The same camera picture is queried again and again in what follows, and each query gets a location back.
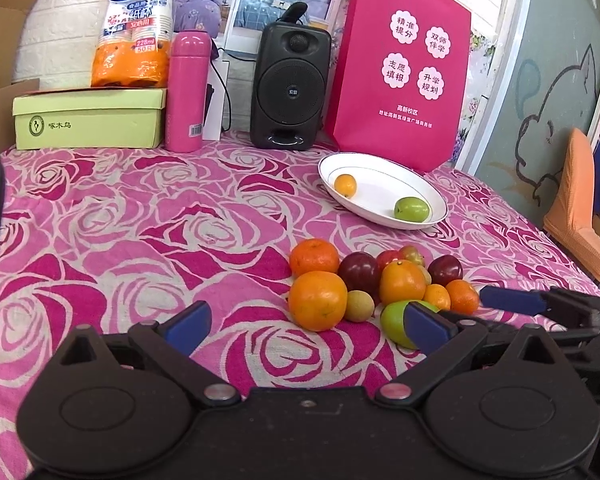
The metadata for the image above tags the tangerine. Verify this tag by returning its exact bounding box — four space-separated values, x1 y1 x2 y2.
289 238 340 278
445 280 480 315

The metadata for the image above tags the small orange front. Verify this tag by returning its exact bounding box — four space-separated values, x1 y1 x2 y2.
424 284 452 311

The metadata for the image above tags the round green apple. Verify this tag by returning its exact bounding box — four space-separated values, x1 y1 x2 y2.
380 300 418 350

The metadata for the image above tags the small yellowish fruit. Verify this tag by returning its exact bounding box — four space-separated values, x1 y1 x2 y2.
418 266 432 286

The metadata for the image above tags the dark red plum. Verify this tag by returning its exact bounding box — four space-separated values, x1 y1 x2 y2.
428 255 464 286
337 252 380 300

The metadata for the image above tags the big orange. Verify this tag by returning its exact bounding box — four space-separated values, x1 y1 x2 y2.
379 260 427 306

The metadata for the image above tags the small green-brown fruit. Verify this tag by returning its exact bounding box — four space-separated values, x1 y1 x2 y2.
344 290 375 323

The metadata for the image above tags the yellow-red plum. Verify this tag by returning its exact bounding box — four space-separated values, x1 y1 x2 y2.
399 245 426 266

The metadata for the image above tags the small red plum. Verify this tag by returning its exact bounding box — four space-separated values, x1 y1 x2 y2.
376 250 403 272

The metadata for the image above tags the large orange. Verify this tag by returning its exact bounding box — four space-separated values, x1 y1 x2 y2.
288 271 348 332

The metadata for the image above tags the oval green fruit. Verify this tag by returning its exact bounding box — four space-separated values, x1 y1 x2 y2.
393 196 430 223

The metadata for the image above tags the small yellow orange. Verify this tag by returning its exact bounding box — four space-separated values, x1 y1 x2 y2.
334 174 358 198

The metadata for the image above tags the orange fabric chair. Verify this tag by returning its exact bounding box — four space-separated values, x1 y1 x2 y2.
543 128 600 282

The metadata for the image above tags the white round plate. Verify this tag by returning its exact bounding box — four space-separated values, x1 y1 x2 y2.
317 152 449 231

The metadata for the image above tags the white box behind thermos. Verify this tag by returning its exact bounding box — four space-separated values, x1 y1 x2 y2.
202 58 230 142

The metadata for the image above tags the light green box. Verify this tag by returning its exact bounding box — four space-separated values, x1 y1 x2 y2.
12 88 166 151

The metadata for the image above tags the pink tote bag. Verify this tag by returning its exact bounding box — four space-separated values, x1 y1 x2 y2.
325 0 471 172

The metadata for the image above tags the pink thermos bottle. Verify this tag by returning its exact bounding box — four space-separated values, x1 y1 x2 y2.
164 30 211 153

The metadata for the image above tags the black speaker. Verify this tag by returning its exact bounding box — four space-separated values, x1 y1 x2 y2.
249 1 332 151

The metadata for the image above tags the black cable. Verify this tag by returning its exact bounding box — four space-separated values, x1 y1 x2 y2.
209 39 258 134

